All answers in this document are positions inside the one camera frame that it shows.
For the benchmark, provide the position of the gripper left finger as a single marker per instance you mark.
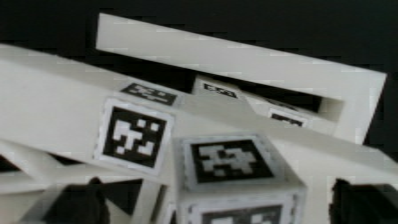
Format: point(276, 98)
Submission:
point(80, 206)

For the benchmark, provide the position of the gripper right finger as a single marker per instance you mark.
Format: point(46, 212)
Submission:
point(364, 203)

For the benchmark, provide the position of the white chair leg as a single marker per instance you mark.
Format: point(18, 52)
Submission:
point(236, 185)
point(215, 89)
point(283, 112)

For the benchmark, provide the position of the white chair back frame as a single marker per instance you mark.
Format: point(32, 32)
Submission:
point(91, 115)

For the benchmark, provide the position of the white L-shaped wall fence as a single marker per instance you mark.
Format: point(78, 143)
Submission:
point(345, 84)

